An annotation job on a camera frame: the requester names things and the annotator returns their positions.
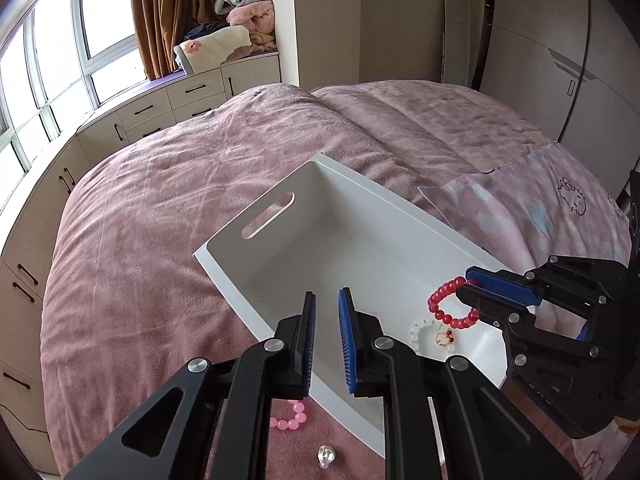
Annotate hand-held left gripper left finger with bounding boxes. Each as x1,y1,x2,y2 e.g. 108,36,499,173
65,291,318,480

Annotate pink bead bracelet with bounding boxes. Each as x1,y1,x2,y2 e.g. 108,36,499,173
270,400,307,432

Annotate brown curtain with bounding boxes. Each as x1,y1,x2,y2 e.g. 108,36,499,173
128,0,272,81

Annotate red bead bracelet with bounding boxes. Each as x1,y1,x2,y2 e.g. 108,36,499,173
427,276,481,331

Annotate pink folded blanket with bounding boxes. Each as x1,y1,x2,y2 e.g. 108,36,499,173
227,0,277,47

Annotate white wardrobe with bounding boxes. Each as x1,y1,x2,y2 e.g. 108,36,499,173
479,0,640,201

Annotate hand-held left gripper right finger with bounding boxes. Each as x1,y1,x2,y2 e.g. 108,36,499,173
337,287,583,480

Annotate white storage box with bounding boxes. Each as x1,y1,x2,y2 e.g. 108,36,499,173
192,153,512,459

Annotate white bead bracelet with charm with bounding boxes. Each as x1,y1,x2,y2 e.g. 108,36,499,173
410,316,457,356

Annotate beige drawer cabinet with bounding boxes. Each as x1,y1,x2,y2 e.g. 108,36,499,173
0,52,282,476

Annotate dark folded clothing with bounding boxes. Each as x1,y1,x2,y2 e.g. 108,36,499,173
184,22,232,42

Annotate pink plush blanket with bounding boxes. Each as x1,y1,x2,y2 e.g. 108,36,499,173
40,80,556,480

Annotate large bay window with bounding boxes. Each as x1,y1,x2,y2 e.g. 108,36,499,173
0,0,151,201

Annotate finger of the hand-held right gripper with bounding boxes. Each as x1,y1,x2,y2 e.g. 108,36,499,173
464,255,627,322
456,282,603,361

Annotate cream flower print towel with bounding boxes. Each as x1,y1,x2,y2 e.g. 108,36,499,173
173,25,252,74

